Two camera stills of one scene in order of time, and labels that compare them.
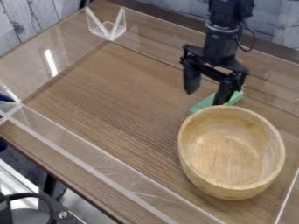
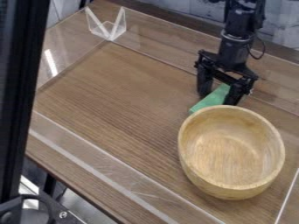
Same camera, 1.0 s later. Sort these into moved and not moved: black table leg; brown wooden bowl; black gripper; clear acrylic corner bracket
Moved: black gripper
Not moved: black table leg; brown wooden bowl; clear acrylic corner bracket
